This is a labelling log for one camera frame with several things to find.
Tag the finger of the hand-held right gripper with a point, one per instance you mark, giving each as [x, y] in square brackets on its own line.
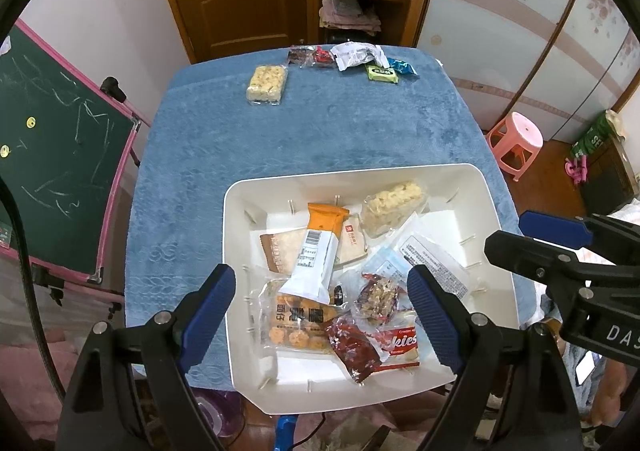
[525, 256]
[550, 228]

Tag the dark wooden cabinet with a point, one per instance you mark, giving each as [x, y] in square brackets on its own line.
[612, 186]

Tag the purple plastic container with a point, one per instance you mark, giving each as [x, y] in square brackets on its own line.
[220, 413]

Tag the dark candy packet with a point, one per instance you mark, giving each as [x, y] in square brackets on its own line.
[299, 55]

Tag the teal candy packet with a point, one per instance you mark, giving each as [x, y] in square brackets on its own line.
[402, 67]

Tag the green snack packet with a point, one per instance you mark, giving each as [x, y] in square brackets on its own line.
[382, 74]

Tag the light blue wardrobe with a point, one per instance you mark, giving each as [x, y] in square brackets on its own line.
[500, 46]

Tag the pink toy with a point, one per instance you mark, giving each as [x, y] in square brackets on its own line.
[577, 171]

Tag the small red nut packet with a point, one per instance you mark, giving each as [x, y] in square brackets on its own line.
[377, 298]

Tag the red and white cookie packet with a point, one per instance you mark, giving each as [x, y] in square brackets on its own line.
[400, 343]

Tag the person's right forearm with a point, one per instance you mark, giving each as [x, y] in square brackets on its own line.
[612, 386]

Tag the white crumpled snack packet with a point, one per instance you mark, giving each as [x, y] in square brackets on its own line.
[357, 55]

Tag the green bag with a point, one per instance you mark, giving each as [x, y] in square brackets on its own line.
[595, 138]

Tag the pink fluffy cloth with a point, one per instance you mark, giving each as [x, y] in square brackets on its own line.
[30, 381]

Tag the yellow rice cake packet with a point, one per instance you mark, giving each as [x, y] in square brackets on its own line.
[267, 85]
[392, 206]

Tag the dark red snack packet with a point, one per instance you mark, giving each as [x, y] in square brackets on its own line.
[352, 346]

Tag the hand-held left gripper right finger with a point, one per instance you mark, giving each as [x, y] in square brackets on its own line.
[435, 316]

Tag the red candy packet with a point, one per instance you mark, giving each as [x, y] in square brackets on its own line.
[324, 57]

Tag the large clear snack bag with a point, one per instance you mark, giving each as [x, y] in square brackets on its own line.
[430, 256]

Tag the orange cookie packet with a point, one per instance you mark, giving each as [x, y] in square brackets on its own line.
[300, 326]

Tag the folded pink cloths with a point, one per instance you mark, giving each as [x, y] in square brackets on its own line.
[347, 13]

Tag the white plastic tray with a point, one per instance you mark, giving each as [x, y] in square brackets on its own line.
[450, 201]

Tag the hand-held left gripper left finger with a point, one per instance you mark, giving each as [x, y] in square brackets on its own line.
[210, 316]

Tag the brown and white wafer packet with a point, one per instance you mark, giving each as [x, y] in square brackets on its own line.
[277, 251]

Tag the blue table cloth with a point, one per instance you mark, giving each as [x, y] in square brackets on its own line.
[250, 146]

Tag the pink plastic stool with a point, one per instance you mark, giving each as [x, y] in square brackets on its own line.
[517, 136]

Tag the green chalkboard with pink frame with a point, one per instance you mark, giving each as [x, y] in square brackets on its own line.
[55, 156]

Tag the orange and white snack packet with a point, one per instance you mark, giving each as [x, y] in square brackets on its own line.
[320, 256]

